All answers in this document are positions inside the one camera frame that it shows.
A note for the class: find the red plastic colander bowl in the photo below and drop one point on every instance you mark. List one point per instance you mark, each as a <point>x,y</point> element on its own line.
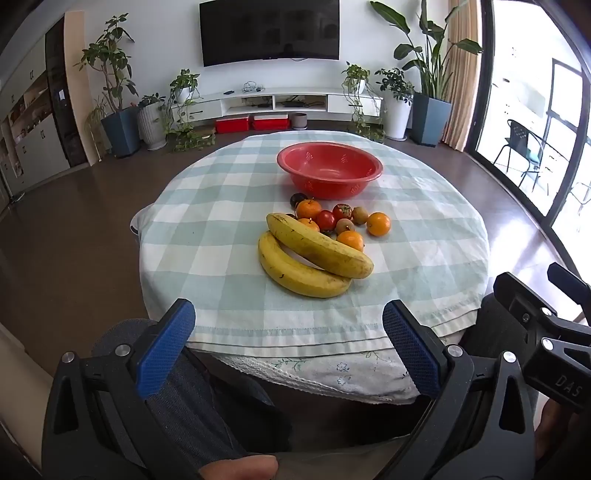
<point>330,170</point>

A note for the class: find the sliding glass door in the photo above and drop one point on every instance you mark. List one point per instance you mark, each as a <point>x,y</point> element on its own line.
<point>485,92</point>

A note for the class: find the red tomato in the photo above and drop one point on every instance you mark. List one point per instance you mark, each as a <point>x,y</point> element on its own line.
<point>326,220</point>

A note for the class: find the large-leaf plant blue pot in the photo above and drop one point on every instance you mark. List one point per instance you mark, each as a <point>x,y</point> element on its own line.
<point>430,120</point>

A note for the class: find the green checkered tablecloth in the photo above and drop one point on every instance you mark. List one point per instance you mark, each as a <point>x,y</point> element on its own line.
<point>221,240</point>

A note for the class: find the plant in white ribbed pot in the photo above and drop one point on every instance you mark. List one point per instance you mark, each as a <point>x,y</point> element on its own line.
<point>151,127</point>

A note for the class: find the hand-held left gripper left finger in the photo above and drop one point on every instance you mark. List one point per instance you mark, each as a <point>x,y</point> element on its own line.
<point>166,346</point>

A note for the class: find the mandarin with stem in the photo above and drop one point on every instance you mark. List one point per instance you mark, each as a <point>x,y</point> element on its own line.
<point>309,224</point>
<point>309,209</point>

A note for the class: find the small yellow banana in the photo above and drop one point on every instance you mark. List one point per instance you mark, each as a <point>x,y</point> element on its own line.
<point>291,277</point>

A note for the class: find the white wall cabinet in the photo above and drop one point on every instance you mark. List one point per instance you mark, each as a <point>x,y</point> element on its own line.
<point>27,138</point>

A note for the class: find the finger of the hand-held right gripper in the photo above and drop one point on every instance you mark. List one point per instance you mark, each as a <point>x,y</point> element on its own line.
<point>570,286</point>
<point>521,297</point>

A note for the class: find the trailing pothos plant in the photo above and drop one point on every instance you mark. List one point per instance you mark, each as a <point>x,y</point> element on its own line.
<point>355,78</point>
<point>184,87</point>

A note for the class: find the black wall television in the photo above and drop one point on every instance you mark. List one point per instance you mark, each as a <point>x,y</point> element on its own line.
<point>270,30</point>

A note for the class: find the person's left hand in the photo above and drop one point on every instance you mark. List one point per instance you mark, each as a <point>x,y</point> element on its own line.
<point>240,467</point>

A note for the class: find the large yellow banana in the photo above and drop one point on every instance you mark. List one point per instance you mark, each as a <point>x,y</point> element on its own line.
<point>323,251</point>

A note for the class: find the tall tree plant blue pot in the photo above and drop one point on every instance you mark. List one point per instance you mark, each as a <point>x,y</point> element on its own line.
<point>121,134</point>

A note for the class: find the brown kiwi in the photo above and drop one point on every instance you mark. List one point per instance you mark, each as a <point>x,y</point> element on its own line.
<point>344,226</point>
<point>360,215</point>

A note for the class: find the bushy plant in white pot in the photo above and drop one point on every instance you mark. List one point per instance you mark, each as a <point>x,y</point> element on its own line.
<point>397,115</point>

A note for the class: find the person's left leg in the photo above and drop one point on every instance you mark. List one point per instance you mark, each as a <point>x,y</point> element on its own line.
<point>194,415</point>

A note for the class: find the person's right hand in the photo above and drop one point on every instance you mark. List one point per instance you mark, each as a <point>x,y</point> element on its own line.
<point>556,427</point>

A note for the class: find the red apple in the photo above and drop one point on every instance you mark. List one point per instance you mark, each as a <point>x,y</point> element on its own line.
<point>342,212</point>

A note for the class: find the small grey pot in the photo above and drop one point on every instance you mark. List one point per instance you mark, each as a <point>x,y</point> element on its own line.
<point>298,121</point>

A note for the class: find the beige curtain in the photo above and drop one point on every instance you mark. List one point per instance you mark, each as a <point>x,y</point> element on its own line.
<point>461,92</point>

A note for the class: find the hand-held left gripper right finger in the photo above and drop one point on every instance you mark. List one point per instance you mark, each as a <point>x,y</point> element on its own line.
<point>411,350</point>

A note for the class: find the black balcony chair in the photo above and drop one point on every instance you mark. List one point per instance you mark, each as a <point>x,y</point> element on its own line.
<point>519,138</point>

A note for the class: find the dark purple plum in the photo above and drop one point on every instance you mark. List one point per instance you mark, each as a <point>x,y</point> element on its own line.
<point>298,200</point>

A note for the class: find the smooth orange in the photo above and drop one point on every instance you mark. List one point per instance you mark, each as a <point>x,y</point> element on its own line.
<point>351,240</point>
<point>379,224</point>

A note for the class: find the white television cabinet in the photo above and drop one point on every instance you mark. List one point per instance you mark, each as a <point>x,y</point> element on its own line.
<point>318,100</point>

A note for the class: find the black set-top box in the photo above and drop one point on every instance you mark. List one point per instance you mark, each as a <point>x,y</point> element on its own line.
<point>293,103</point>

